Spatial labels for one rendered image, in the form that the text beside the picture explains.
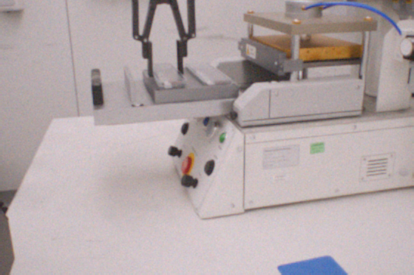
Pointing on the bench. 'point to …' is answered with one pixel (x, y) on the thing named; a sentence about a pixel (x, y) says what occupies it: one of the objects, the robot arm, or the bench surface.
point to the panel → (202, 154)
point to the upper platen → (316, 49)
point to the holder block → (170, 95)
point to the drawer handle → (97, 87)
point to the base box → (311, 164)
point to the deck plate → (332, 118)
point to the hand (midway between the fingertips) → (165, 60)
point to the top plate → (315, 18)
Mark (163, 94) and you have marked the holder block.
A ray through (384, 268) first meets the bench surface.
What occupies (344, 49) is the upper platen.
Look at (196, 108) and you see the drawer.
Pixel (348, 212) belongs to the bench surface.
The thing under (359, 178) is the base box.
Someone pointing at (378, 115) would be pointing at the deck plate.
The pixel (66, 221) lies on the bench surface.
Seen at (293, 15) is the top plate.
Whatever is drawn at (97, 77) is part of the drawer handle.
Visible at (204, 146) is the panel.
